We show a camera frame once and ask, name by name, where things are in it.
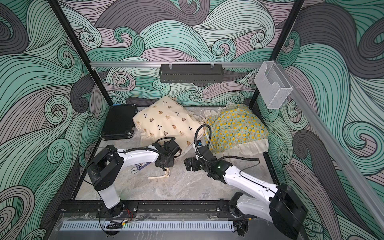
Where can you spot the black ribbed hard case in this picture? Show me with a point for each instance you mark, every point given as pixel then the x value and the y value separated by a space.
pixel 119 123

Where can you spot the aluminium wall rail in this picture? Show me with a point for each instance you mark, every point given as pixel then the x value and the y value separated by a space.
pixel 136 64
pixel 307 102

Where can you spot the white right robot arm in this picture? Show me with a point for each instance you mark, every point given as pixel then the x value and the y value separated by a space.
pixel 279 205

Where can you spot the clear acrylic wall holder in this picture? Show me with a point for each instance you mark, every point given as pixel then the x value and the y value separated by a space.
pixel 273 84

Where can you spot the green lemon print pillow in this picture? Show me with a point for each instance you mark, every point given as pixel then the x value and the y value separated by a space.
pixel 236 130

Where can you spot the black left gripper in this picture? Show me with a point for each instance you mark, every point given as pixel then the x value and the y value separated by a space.
pixel 171 164

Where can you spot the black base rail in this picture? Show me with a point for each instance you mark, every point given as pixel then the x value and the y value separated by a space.
pixel 222 209

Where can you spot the cream animal print pillow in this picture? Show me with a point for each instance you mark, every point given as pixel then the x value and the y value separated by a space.
pixel 166 118

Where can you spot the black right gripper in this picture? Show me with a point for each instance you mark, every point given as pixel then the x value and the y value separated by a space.
pixel 188 164

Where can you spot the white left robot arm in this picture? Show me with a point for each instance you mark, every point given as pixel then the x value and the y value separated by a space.
pixel 104 168

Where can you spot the black perforated wall tray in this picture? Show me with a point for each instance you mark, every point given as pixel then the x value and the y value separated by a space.
pixel 199 74

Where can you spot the white slotted cable duct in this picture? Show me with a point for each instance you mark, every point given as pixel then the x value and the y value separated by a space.
pixel 226 226

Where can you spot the aluminium wall rail back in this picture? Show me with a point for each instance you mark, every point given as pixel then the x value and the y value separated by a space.
pixel 136 64

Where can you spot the aluminium wall rail right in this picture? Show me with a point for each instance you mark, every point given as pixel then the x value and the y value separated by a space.
pixel 307 102

